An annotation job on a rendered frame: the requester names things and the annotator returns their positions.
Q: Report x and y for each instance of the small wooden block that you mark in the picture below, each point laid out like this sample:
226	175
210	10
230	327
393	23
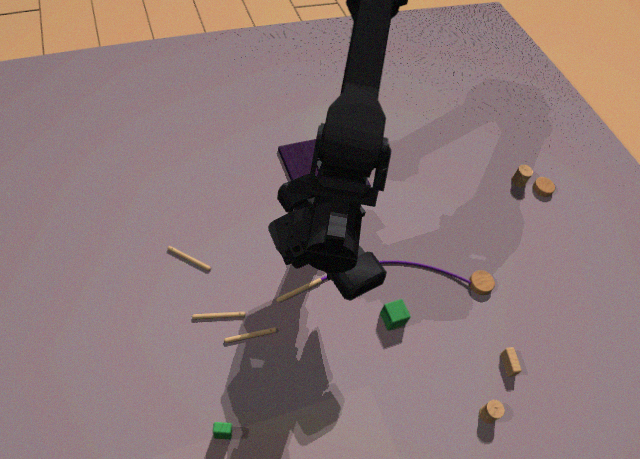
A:
510	361

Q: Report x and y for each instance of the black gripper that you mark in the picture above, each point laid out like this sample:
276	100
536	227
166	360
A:
368	272

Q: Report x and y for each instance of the purple string with wooden stick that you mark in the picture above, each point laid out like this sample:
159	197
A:
317	281

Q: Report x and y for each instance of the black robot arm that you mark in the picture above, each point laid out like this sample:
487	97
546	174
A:
349	145

